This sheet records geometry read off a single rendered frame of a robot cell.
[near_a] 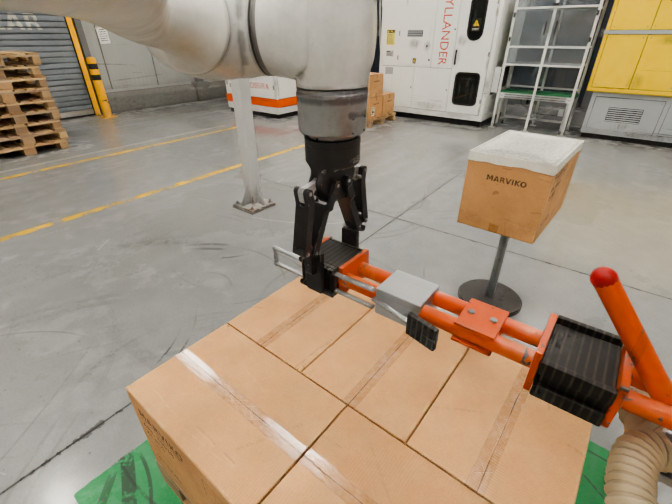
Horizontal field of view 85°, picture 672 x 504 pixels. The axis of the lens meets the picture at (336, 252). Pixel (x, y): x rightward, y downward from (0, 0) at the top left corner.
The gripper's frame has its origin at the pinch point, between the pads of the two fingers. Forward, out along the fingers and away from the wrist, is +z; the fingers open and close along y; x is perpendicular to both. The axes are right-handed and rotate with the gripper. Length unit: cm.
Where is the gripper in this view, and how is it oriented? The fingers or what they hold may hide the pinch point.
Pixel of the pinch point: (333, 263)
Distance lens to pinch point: 59.2
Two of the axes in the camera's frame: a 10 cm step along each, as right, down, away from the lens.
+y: 6.2, -4.0, 6.7
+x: -7.8, -3.1, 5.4
